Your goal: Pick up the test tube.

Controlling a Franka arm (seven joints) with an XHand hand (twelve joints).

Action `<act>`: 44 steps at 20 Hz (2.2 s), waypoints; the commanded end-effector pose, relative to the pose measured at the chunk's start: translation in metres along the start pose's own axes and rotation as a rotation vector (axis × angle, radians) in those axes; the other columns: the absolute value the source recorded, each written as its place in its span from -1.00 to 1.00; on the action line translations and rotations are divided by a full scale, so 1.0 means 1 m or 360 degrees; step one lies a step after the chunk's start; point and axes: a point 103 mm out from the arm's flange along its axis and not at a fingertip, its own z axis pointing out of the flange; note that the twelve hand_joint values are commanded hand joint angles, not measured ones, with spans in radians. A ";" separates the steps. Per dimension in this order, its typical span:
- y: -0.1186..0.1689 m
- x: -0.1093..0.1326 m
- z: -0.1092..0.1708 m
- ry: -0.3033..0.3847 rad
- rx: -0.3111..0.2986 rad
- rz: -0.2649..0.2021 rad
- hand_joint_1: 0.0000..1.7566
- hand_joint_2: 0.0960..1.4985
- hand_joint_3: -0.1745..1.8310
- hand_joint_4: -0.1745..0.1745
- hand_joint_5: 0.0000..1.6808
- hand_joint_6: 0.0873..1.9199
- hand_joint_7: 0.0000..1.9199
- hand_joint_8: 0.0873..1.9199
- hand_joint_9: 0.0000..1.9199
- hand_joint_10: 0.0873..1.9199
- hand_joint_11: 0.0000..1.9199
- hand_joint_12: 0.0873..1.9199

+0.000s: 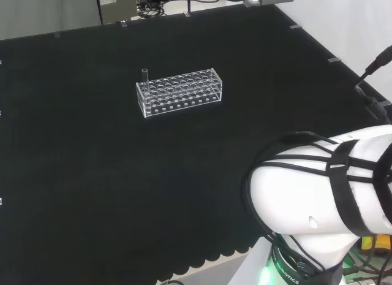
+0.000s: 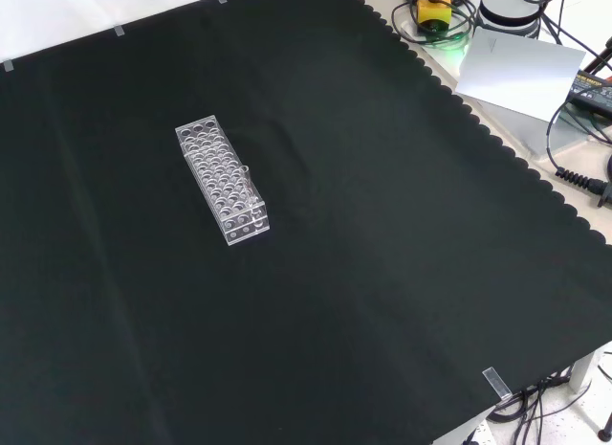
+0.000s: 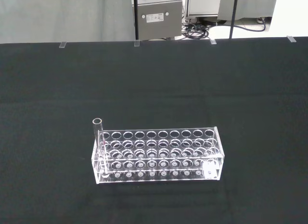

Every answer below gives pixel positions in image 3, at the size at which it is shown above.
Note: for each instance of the clear plastic test tube rack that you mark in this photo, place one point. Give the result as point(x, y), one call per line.
point(158, 161)

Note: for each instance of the black bench cloth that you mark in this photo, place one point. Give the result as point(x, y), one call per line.
point(154, 94)

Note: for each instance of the clear cloth clip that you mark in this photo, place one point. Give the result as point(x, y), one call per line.
point(213, 41)
point(62, 45)
point(136, 43)
point(291, 39)

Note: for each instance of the black tripod pole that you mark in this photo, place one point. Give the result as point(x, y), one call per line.
point(233, 14)
point(136, 21)

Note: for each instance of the grey metal equipment case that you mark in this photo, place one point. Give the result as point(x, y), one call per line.
point(158, 14)

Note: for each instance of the white cabinet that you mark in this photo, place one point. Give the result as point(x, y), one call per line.
point(202, 4)

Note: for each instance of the pale hanging sheet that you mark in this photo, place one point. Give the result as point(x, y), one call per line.
point(60, 17)

